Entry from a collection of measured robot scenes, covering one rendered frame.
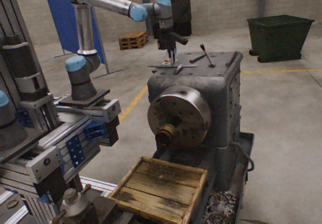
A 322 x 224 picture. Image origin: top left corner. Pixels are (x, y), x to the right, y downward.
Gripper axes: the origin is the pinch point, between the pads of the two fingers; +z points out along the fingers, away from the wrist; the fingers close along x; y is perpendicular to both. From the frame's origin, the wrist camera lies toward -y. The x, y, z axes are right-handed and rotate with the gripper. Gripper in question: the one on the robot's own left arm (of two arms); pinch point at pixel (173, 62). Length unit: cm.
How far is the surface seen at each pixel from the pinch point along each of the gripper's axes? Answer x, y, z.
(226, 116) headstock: 14.5, -33.2, 24.4
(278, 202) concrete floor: -38, -64, 130
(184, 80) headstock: 14.1, -11.5, 5.5
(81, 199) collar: 89, -6, 15
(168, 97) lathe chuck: 32.0, -10.3, 7.3
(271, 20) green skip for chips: -547, -30, 54
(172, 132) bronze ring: 42.7, -15.3, 19.3
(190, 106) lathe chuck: 32.0, -20.8, 11.0
